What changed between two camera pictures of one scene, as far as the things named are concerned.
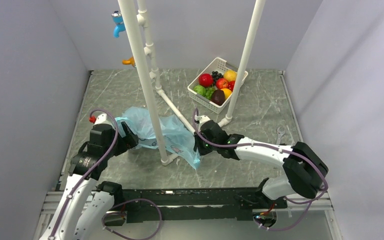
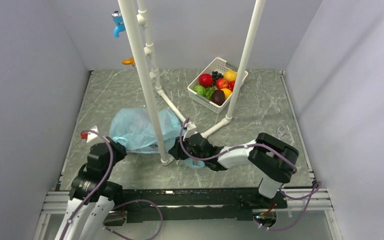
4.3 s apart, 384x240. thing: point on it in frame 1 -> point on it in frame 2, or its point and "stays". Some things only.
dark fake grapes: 216,76 stays
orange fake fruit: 227,92 stays
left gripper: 130,140 -> 120,149
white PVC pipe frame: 149,50 stays
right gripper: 202,151 -> 175,151
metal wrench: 280,133 stays
